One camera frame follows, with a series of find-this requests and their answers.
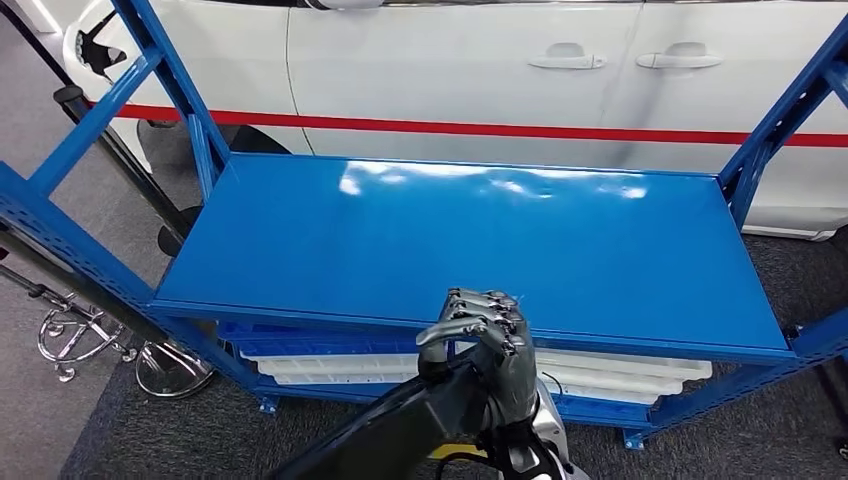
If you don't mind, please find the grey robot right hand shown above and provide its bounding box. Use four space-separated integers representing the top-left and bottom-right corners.
415 288 539 432

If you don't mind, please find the black plastic plate frame part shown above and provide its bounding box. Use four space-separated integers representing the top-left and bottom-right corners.
264 360 495 480

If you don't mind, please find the blue metal shelf rack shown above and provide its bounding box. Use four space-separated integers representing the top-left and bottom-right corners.
0 0 848 453

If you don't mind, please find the yellow floor tape square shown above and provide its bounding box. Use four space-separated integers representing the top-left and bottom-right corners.
427 443 490 462

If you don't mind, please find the blue plastic crate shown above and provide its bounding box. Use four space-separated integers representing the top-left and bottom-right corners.
218 322 425 359

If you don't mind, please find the white car with red stripe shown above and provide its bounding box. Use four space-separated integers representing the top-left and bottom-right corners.
62 0 848 241

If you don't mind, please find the black stool with chrome base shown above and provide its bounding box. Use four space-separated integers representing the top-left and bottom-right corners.
0 264 138 384

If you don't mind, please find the chrome stanchion post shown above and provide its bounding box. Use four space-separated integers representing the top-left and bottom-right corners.
0 228 217 400

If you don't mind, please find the stanchion post with black top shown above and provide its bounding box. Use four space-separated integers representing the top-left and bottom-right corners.
0 3 203 258

